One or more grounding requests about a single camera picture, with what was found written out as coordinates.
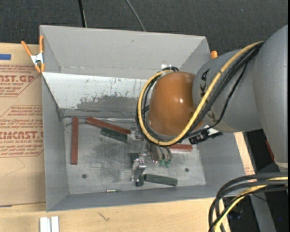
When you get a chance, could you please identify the red-brown flat block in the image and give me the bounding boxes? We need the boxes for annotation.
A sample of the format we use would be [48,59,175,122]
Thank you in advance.
[70,116,80,165]
[170,144,193,152]
[84,116,131,135]

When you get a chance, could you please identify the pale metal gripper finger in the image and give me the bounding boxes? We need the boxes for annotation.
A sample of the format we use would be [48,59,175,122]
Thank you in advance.
[128,130,144,142]
[131,158,147,182]

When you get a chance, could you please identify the brown cardboard board, red print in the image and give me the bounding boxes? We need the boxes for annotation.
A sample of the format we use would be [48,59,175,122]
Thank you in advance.
[0,42,47,208]

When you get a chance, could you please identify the black cylinder on white bracket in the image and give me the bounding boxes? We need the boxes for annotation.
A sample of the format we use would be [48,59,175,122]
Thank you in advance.
[188,126,223,145]

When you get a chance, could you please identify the grey metal bin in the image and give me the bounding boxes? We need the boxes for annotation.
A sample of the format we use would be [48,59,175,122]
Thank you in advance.
[39,25,247,212]

